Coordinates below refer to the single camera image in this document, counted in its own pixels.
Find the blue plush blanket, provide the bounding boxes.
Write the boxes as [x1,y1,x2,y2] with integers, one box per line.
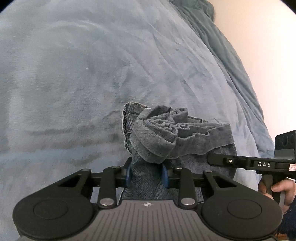
[1,1,274,240]

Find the blue denim shorts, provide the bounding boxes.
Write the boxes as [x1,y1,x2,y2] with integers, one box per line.
[121,102,236,201]

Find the person right hand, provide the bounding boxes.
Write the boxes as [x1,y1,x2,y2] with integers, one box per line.
[258,179,295,214]

